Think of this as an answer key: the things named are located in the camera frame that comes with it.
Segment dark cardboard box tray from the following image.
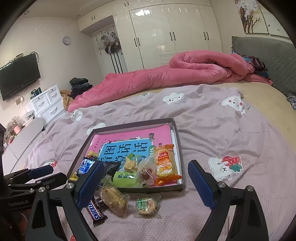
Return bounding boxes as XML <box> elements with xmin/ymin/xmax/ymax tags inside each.
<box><xmin>67</xmin><ymin>118</ymin><xmax>185</xmax><ymax>193</ymax></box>

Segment pink folded quilt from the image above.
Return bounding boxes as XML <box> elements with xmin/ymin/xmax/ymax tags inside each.
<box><xmin>68</xmin><ymin>50</ymin><xmax>273</xmax><ymax>112</ymax></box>

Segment white drawer cabinet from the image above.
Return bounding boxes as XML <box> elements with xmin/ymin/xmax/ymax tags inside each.
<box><xmin>25</xmin><ymin>85</ymin><xmax>64</xmax><ymax>126</ymax></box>

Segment green pastry packet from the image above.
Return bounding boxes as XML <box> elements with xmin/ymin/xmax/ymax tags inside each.
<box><xmin>113</xmin><ymin>171</ymin><xmax>140</xmax><ymax>188</ymax></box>

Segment white curved desk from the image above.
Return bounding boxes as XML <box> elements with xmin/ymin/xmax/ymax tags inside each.
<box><xmin>2</xmin><ymin>118</ymin><xmax>44</xmax><ymax>175</ymax></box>

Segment grey patterned cloth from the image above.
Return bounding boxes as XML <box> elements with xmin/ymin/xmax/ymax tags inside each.
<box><xmin>287</xmin><ymin>93</ymin><xmax>296</xmax><ymax>110</ymax></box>

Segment dark folded clothes pile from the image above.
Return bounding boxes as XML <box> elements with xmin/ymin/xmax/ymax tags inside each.
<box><xmin>69</xmin><ymin>77</ymin><xmax>93</xmax><ymax>99</ymax></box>

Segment brown fuzzy blanket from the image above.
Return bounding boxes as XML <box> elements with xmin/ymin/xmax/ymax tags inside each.
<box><xmin>60</xmin><ymin>90</ymin><xmax>73</xmax><ymax>110</ymax></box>

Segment pink book blue title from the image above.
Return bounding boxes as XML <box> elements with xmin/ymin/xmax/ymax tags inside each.
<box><xmin>85</xmin><ymin>123</ymin><xmax>173</xmax><ymax>163</ymax></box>

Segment floral wall painting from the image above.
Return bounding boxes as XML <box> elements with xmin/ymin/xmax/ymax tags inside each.
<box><xmin>234</xmin><ymin>0</ymin><xmax>289</xmax><ymax>39</ymax></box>

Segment orange rice cracker packet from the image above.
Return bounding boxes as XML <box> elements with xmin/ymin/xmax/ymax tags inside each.
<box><xmin>154</xmin><ymin>144</ymin><xmax>182</xmax><ymax>186</ymax></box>

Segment snickers bar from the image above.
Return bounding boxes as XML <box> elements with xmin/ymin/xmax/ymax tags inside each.
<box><xmin>86</xmin><ymin>197</ymin><xmax>108</xmax><ymax>226</ymax></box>

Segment clear fried snack bag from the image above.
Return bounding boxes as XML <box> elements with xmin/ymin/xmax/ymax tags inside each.
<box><xmin>100</xmin><ymin>174</ymin><xmax>130</xmax><ymax>217</ymax></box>

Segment round green biscuit packet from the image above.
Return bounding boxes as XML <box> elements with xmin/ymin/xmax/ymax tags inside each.
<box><xmin>135</xmin><ymin>195</ymin><xmax>160</xmax><ymax>217</ymax></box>

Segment yellow snack packet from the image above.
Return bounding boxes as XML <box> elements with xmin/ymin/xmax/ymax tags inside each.
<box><xmin>69</xmin><ymin>151</ymin><xmax>98</xmax><ymax>181</ymax></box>

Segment round wall clock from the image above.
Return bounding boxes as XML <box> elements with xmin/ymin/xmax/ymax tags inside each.
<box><xmin>62</xmin><ymin>36</ymin><xmax>71</xmax><ymax>46</ymax></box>

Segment yellow chip packet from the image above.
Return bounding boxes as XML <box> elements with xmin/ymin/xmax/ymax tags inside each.
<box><xmin>123</xmin><ymin>153</ymin><xmax>137</xmax><ymax>173</ymax></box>

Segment hanging bags on door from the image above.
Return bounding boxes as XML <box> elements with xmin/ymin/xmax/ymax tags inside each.
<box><xmin>98</xmin><ymin>32</ymin><xmax>121</xmax><ymax>54</ymax></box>

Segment mauve patterned bedsheet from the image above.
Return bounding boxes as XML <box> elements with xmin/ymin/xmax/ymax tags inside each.
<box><xmin>24</xmin><ymin>85</ymin><xmax>295</xmax><ymax>240</ymax></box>

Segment blue snack packet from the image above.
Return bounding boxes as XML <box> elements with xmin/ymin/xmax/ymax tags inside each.
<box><xmin>76</xmin><ymin>157</ymin><xmax>96</xmax><ymax>177</ymax></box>

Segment left hand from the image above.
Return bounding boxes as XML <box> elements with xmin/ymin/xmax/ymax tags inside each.
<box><xmin>1</xmin><ymin>209</ymin><xmax>31</xmax><ymax>240</ymax></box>

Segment grey padded headboard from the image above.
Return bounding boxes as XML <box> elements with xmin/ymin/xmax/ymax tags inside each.
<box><xmin>232</xmin><ymin>36</ymin><xmax>295</xmax><ymax>96</ymax></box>

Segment striped colourful clothes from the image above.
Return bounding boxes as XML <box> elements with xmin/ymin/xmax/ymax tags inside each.
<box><xmin>232</xmin><ymin>51</ymin><xmax>271</xmax><ymax>80</ymax></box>

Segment black wall television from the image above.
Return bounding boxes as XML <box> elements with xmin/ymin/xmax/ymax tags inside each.
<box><xmin>0</xmin><ymin>53</ymin><xmax>41</xmax><ymax>101</ymax></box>

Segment clear red candy bag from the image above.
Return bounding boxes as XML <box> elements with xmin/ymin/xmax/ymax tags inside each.
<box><xmin>137</xmin><ymin>156</ymin><xmax>157</xmax><ymax>186</ymax></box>

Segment white wardrobe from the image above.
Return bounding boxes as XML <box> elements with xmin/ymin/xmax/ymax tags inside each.
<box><xmin>78</xmin><ymin>1</ymin><xmax>222</xmax><ymax>71</ymax></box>

